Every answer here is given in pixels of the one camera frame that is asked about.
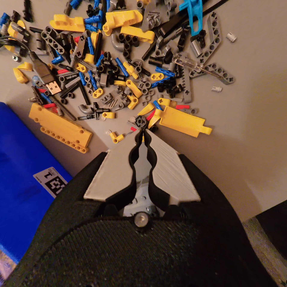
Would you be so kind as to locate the blue plastic bin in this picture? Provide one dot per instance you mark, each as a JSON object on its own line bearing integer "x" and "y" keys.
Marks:
{"x": 22, "y": 157}

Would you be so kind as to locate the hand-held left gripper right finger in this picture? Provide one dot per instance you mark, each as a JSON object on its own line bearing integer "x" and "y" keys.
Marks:
{"x": 174, "y": 177}

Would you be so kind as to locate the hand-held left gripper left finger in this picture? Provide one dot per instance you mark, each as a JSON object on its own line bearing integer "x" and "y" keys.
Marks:
{"x": 109, "y": 177}

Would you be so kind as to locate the yellow brick fairing panel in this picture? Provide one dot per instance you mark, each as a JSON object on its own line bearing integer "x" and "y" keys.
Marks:
{"x": 181, "y": 121}

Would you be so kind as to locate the pile of small brick parts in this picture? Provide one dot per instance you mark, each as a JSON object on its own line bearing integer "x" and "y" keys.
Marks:
{"x": 121, "y": 19}

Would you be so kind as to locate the flat yellow brick panel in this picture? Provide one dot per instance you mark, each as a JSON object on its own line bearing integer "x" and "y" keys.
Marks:
{"x": 58, "y": 127}

